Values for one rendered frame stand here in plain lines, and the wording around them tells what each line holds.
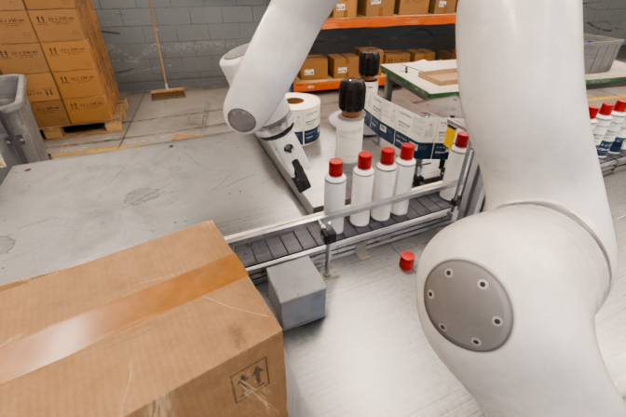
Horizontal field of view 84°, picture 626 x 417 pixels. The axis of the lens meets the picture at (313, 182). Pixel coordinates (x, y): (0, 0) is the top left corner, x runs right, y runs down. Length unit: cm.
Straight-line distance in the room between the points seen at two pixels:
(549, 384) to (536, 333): 4
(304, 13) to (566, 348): 49
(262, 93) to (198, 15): 464
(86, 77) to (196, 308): 361
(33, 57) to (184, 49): 190
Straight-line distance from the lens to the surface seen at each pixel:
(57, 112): 413
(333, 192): 82
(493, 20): 35
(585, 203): 40
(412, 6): 505
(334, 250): 89
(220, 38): 521
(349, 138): 110
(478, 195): 89
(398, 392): 73
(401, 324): 81
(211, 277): 49
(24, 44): 401
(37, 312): 55
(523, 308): 27
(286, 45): 56
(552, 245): 30
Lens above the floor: 147
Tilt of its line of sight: 32 degrees down
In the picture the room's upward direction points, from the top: straight up
